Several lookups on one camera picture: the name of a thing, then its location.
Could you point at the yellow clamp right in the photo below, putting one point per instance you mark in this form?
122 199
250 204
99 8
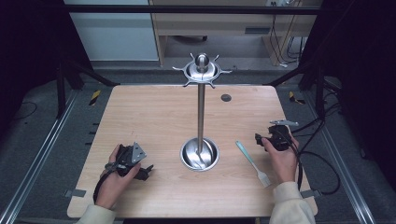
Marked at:
294 98

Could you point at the grey round table grommet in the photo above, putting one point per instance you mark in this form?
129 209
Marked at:
226 98

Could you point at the white cabinet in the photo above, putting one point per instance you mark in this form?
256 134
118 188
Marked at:
115 34

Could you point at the black frame crossbar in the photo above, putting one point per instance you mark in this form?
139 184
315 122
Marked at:
186 9

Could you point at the person's right hand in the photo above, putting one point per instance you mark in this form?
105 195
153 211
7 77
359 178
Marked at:
282 163

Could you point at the yellow clamp left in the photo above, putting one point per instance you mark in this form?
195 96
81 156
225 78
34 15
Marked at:
95 97

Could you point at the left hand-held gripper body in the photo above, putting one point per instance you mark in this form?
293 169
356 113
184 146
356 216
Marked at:
128 155

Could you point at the light wooden desk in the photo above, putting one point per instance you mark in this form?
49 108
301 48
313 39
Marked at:
218 28

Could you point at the black frame leg strut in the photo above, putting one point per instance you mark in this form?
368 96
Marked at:
317 84
61 90

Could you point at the stainless steel utensil hanging rack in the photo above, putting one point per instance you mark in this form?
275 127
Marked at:
201 124

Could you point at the person's left hand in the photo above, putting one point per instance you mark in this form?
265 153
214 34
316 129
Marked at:
115 183

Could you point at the grey table edge bracket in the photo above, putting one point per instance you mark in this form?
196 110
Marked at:
75 193
310 193

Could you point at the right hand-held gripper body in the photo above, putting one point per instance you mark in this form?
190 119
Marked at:
280 137

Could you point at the aluminium floor rail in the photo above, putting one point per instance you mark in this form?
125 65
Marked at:
34 161
342 161

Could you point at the yellow clamp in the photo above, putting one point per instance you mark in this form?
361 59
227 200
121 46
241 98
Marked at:
95 97
294 98

